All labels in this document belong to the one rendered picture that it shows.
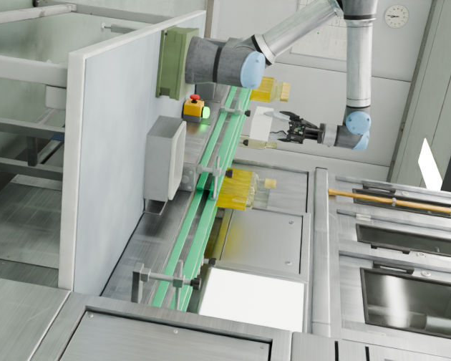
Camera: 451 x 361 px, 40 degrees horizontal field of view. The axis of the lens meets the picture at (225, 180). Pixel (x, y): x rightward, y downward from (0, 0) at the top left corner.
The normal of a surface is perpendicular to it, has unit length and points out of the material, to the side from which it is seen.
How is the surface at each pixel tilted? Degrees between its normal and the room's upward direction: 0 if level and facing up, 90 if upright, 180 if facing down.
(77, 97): 90
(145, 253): 90
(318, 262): 90
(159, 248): 90
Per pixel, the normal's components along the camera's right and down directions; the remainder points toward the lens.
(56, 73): -0.12, 0.31
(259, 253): 0.11, -0.88
